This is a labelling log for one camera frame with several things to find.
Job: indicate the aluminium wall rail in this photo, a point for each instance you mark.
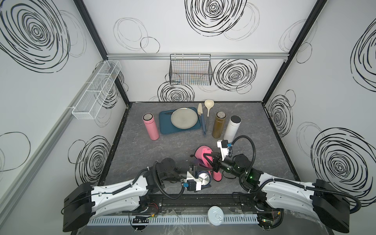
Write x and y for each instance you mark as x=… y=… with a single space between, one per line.
x=194 y=56

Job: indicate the pink microfiber cloth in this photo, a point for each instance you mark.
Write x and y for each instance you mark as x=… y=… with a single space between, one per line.
x=199 y=155

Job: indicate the gold thermos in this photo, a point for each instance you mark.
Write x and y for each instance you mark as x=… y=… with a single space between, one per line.
x=218 y=126

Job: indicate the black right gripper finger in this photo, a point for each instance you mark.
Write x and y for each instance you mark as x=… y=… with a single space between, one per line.
x=216 y=167
x=212 y=157

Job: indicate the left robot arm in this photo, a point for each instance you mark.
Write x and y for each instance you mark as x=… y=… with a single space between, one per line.
x=87 y=202

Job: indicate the white thermos black lid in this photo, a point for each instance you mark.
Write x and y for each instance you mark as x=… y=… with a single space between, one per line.
x=232 y=128

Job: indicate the cream spatula blue handle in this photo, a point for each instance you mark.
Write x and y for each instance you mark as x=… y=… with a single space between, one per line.
x=200 y=113

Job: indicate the cream ladle grey handle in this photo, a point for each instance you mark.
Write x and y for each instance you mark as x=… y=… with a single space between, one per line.
x=209 y=104

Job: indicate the grey round plate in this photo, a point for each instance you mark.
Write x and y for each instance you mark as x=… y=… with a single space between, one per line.
x=184 y=118

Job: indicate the blue thermos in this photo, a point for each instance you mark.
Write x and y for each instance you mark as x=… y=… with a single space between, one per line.
x=205 y=178

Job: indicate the black wire basket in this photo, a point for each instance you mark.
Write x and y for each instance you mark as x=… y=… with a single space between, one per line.
x=190 y=72

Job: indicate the white round cap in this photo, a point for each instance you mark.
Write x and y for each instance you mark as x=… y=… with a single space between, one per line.
x=215 y=215

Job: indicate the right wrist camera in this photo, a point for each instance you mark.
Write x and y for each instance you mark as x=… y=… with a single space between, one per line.
x=225 y=149

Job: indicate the white wire rack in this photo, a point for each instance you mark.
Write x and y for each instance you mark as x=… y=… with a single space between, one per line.
x=99 y=87

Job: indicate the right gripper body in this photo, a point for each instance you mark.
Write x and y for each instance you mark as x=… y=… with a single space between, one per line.
x=228 y=167

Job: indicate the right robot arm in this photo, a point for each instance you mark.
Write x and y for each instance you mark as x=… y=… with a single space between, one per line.
x=318 y=200

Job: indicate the white slotted cable duct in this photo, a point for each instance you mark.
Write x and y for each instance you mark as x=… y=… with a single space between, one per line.
x=229 y=219

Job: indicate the teal plastic tray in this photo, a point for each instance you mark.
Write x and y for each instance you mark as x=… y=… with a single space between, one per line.
x=166 y=126

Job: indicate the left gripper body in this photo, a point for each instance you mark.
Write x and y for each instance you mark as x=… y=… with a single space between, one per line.
x=180 y=173

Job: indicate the pink thermos steel lid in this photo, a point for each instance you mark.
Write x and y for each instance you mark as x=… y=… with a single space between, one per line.
x=151 y=126

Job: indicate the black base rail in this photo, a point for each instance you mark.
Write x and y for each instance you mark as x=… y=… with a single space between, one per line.
x=247 y=202

